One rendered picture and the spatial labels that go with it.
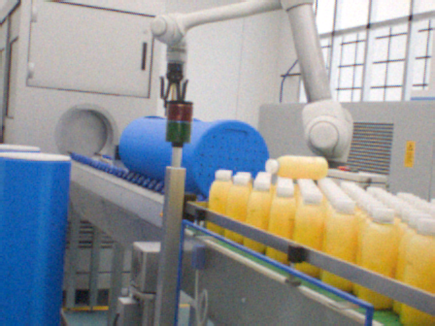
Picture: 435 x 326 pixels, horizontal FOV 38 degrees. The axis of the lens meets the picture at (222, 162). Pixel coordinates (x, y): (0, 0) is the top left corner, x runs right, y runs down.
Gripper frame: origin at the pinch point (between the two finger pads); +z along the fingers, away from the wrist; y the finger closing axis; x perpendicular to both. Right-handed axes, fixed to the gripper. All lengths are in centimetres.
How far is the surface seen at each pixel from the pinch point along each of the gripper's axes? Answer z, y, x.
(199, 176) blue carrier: 21, 17, 77
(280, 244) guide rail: 29, 27, 147
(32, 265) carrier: 64, 58, 18
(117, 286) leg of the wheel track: 84, 12, -19
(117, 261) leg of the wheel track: 72, 14, -20
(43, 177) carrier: 30, 56, 18
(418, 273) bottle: 25, 23, 184
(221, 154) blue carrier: 14, 10, 77
